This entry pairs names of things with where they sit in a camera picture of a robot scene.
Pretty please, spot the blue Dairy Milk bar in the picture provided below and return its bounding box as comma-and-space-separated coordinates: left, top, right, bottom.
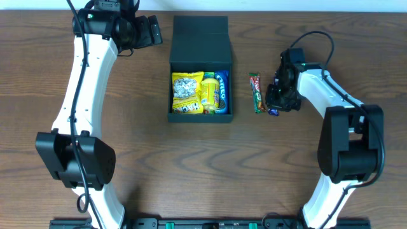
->
267, 75, 279, 116

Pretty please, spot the green red Milo bar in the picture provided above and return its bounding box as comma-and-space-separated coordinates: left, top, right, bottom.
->
249, 73, 266, 113

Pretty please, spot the yellow snack bag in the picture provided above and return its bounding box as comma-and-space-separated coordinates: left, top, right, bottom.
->
172, 71, 204, 115

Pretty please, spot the blue Oreo cookie pack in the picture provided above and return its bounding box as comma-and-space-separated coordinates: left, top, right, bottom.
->
214, 70, 228, 114

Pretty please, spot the yellow candy canister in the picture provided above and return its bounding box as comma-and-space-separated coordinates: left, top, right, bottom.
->
200, 78, 221, 111

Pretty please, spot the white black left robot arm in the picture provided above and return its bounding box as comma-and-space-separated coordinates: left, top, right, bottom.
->
35, 8, 162, 228

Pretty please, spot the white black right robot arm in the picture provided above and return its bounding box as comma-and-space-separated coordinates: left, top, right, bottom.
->
266, 48, 385, 228

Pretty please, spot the black open cardboard box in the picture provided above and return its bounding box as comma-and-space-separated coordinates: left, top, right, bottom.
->
167, 15, 233, 123

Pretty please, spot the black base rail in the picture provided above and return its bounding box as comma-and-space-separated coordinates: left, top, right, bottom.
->
48, 217, 371, 229

